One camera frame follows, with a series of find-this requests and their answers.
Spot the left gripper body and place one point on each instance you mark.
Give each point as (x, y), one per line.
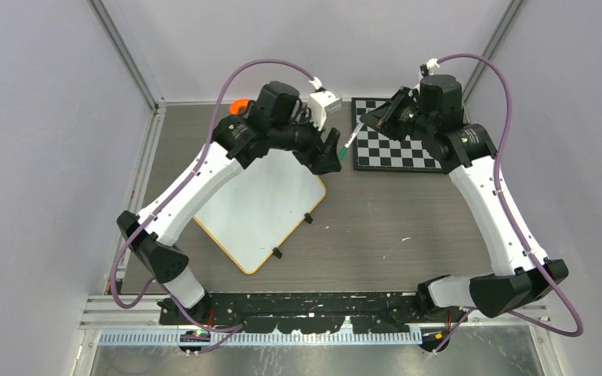
(305, 143)

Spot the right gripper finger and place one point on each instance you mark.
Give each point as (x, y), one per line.
(404, 97)
(381, 120)

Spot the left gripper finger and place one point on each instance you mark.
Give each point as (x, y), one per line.
(330, 145)
(325, 161)

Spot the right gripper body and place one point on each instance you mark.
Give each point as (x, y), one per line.
(409, 121)

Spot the green whiteboard marker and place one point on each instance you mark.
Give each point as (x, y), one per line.
(349, 141)

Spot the yellow framed whiteboard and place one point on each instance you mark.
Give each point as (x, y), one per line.
(256, 211)

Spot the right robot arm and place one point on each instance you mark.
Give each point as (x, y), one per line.
(521, 271)

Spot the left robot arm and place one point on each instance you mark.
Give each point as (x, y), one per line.
(276, 120)

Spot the black white checkerboard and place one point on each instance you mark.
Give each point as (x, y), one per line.
(372, 151)

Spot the orange curved block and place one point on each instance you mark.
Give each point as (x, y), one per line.
(239, 106)

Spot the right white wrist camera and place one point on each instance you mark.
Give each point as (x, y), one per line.
(430, 67)

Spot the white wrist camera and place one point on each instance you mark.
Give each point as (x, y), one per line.
(321, 104)
(430, 67)

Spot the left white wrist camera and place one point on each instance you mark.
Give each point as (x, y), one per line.
(321, 104)

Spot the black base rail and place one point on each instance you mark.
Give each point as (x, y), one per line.
(309, 313)

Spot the white slotted cable duct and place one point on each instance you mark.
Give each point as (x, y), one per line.
(180, 337)

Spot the aluminium frame rail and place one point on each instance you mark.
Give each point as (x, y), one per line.
(101, 312)

